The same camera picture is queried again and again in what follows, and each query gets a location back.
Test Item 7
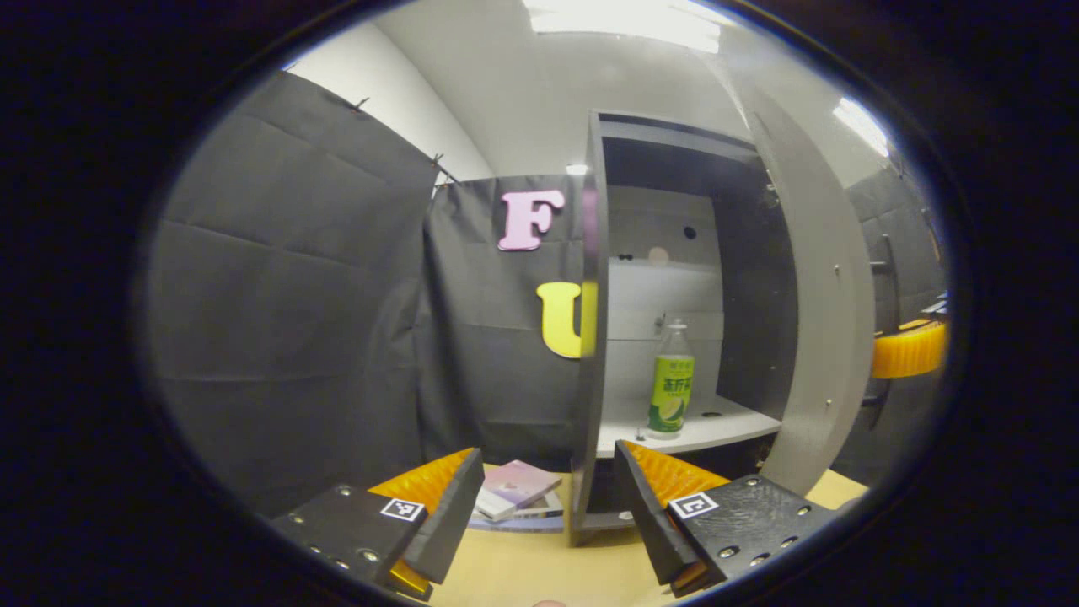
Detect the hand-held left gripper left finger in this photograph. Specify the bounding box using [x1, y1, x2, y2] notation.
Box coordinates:
[270, 447, 487, 602]

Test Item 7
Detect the black backdrop cloth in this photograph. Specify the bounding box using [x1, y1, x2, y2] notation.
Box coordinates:
[143, 72, 949, 519]

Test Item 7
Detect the black cabinet door handle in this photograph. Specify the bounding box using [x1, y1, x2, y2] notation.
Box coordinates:
[867, 234, 899, 431]

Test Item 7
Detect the green label bottle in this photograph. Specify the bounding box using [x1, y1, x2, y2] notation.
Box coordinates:
[646, 319, 696, 441]

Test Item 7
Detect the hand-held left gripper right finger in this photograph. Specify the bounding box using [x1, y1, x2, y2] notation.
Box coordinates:
[614, 439, 844, 598]

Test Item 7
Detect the white cabinet shelf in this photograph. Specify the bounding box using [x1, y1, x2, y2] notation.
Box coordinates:
[597, 392, 783, 460]

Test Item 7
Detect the blue cover book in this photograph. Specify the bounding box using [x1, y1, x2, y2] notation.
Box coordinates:
[466, 493, 566, 534]

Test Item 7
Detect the dark grey cabinet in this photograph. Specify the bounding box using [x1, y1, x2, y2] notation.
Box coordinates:
[572, 110, 797, 547]

